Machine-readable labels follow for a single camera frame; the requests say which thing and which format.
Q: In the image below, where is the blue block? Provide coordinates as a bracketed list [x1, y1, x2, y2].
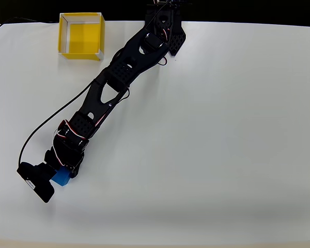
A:
[51, 166, 73, 187]

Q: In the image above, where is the yellow open box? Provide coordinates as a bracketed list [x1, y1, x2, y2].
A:
[57, 12, 105, 62]

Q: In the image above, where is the black webcam with label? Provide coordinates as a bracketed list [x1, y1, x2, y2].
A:
[16, 161, 56, 204]

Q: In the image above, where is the black webcam cable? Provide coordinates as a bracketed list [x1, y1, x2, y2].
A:
[17, 0, 177, 169]

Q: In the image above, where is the thin black table cable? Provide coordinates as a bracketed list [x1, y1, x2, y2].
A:
[0, 17, 60, 36]

